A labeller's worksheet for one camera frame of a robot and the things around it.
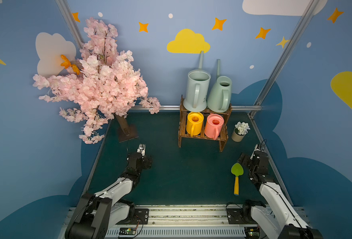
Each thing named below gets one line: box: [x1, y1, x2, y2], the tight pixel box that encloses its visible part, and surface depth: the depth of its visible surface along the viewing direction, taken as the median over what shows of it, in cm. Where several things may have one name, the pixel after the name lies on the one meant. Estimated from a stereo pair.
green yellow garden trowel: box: [230, 162, 244, 196], surface depth 88 cm
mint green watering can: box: [207, 59, 232, 114], surface depth 78 cm
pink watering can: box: [204, 113, 225, 141], surface depth 84 cm
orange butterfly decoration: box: [60, 54, 80, 76], surface depth 70 cm
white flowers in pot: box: [231, 121, 251, 143], surface depth 99 cm
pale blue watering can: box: [182, 50, 211, 113], surface depth 75 cm
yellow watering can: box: [185, 111, 204, 138], surface depth 84 cm
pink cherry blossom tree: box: [32, 17, 162, 145], surface depth 68 cm
